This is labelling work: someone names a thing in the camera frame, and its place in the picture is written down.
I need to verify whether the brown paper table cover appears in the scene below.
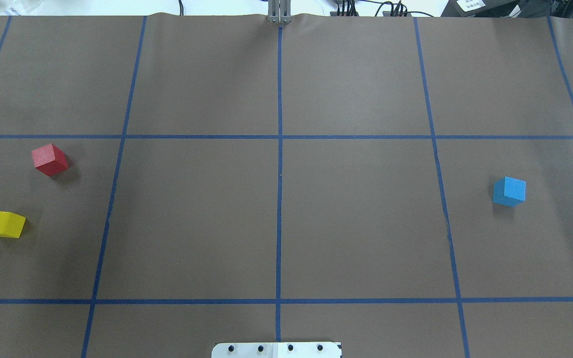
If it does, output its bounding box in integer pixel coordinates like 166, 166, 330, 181
0, 14, 573, 358

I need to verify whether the yellow block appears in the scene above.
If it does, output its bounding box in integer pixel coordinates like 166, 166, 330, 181
0, 211, 26, 239

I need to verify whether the aluminium frame post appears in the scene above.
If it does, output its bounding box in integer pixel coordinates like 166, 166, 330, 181
266, 0, 292, 25

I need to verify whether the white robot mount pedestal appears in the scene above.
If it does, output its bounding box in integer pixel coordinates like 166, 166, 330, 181
211, 342, 343, 358

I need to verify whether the blue block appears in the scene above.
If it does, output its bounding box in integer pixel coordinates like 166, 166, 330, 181
492, 177, 527, 207

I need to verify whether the red block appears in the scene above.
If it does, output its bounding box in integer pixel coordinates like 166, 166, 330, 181
30, 144, 70, 177

